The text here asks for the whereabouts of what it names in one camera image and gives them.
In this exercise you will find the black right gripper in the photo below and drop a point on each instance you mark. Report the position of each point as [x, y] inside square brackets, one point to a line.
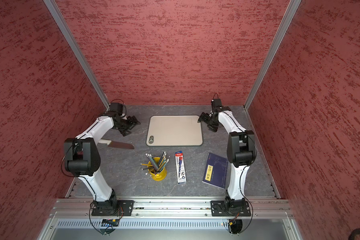
[202, 114]

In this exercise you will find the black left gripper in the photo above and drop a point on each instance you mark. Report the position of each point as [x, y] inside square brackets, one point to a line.
[134, 120]

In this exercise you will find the knife with cream handle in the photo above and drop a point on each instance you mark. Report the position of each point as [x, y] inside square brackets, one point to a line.
[115, 144]

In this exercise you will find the beige green-rimmed cutting board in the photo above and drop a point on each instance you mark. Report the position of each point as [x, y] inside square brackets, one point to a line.
[167, 131]

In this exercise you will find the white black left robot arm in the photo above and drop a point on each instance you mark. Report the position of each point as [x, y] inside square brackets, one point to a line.
[82, 158]

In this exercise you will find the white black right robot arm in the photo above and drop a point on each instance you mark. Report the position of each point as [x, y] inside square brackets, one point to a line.
[241, 153]

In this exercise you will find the pencils bunch in cup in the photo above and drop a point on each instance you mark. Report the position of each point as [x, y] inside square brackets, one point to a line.
[155, 165]

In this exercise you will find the dark blue notebook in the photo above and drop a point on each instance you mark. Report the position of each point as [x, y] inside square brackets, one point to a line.
[215, 173]

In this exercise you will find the red blue pencil box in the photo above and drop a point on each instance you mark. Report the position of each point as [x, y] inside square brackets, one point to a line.
[181, 172]

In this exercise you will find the yellow pencil cup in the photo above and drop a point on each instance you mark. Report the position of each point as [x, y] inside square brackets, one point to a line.
[158, 176]

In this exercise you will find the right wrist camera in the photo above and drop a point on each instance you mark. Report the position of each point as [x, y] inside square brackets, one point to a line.
[216, 104]

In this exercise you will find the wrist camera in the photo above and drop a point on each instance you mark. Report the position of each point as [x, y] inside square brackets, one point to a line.
[216, 104]
[117, 108]

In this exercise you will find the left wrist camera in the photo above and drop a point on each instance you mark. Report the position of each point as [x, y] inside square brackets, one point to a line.
[117, 108]

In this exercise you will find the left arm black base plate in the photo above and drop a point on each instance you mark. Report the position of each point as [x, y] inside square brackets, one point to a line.
[122, 208]

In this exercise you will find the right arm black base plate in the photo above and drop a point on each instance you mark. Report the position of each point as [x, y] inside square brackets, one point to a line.
[230, 208]

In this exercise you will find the aluminium front rail frame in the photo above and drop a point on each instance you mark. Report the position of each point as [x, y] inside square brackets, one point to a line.
[171, 218]

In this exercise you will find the left aluminium corner post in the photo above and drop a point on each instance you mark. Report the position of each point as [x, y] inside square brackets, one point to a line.
[68, 35]

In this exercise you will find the aluminium corner post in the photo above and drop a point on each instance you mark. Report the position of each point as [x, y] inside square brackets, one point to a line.
[279, 35]
[68, 35]

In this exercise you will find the right aluminium corner post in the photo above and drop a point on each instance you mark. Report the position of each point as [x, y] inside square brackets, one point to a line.
[279, 35]

